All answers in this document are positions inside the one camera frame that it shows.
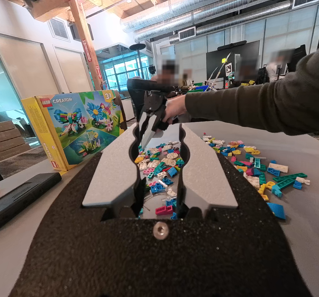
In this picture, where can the large black wall screen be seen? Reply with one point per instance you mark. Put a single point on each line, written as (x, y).
(214, 60)

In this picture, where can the person's right hand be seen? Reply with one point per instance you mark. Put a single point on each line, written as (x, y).
(177, 107)

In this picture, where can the white duct vent grille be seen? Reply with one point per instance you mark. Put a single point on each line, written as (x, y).
(187, 33)

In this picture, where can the stack of cardboard boxes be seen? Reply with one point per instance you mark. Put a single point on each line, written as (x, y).
(12, 140)

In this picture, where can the blue storage bin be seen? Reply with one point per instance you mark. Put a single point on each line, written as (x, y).
(201, 88)

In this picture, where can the person's right forearm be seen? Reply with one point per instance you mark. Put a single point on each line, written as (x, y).
(261, 102)

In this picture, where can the white recycling bin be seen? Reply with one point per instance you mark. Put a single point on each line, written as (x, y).
(128, 109)

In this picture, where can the black white tag board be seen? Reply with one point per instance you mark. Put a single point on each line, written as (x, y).
(228, 68)

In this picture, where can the yellow toy brick set box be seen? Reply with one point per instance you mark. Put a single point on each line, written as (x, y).
(74, 125)

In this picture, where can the pile of colourful toy bricks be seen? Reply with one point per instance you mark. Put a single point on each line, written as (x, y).
(251, 170)

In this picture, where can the black flat case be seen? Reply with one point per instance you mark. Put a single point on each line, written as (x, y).
(25, 195)

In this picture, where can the black box speaker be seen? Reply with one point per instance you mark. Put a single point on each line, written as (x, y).
(74, 32)

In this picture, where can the wooden support post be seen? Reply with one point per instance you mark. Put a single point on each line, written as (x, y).
(87, 53)

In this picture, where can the black office chair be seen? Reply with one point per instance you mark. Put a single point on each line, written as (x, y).
(133, 98)

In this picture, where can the black video bar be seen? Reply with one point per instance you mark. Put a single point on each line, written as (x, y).
(231, 45)

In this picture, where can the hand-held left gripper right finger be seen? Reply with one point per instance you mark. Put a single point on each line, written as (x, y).
(206, 172)

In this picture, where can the red fire extinguisher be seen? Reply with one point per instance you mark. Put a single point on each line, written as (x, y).
(104, 85)

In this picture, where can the black floor lamp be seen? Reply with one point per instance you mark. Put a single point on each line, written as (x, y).
(137, 47)

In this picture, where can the white wall vent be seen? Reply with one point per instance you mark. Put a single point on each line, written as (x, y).
(59, 28)

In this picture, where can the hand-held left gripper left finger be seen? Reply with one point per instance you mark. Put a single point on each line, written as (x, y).
(112, 167)

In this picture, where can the pale door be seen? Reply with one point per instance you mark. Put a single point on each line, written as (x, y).
(25, 65)
(69, 70)

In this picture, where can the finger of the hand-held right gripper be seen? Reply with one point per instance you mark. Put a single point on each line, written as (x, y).
(143, 125)
(150, 134)

